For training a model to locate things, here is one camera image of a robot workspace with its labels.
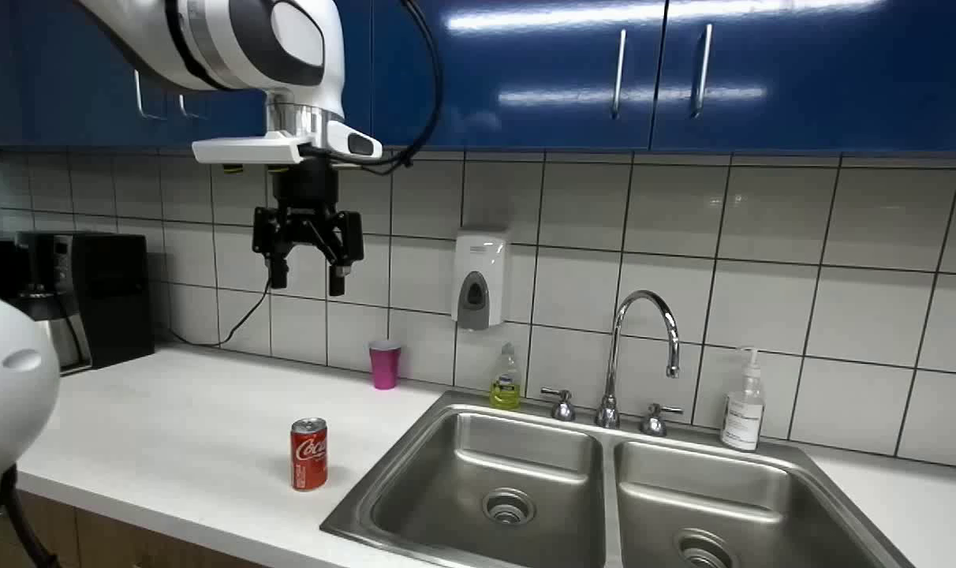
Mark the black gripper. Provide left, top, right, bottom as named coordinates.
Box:
left=250, top=156, right=367, bottom=301

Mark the red soda can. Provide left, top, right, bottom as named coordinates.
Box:
left=288, top=418, right=330, bottom=497

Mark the stainless steel double sink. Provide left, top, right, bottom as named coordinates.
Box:
left=318, top=388, right=917, bottom=568

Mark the pink plastic cup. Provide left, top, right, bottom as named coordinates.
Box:
left=367, top=338, right=405, bottom=391

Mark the black box appliance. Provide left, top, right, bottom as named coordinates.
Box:
left=70, top=231, right=159, bottom=370

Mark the blue cabinet door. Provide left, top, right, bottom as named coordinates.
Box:
left=0, top=0, right=166, bottom=151
left=159, top=0, right=383, bottom=151
left=650, top=0, right=956, bottom=159
left=371, top=0, right=668, bottom=156

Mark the green dish soap bottle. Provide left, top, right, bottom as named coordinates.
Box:
left=486, top=342, right=527, bottom=410

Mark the black coffee maker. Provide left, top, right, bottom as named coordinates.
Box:
left=0, top=235, right=88, bottom=372

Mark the chrome gooseneck faucet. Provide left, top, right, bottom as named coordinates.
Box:
left=594, top=288, right=683, bottom=428

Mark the wooden base cabinet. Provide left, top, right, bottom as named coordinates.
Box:
left=0, top=489, right=265, bottom=568

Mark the clear pump soap bottle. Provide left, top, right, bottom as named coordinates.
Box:
left=720, top=345, right=769, bottom=455

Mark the black power cord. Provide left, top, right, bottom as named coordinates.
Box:
left=217, top=275, right=274, bottom=350

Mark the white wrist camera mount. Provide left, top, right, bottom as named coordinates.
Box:
left=190, top=118, right=385, bottom=170

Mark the white wall soap dispenser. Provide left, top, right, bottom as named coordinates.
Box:
left=452, top=231, right=507, bottom=333

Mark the chrome faucet handle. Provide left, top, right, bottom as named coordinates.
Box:
left=539, top=388, right=579, bottom=422
left=637, top=402, right=686, bottom=439

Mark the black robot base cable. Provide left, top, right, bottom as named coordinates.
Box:
left=0, top=464, right=59, bottom=568

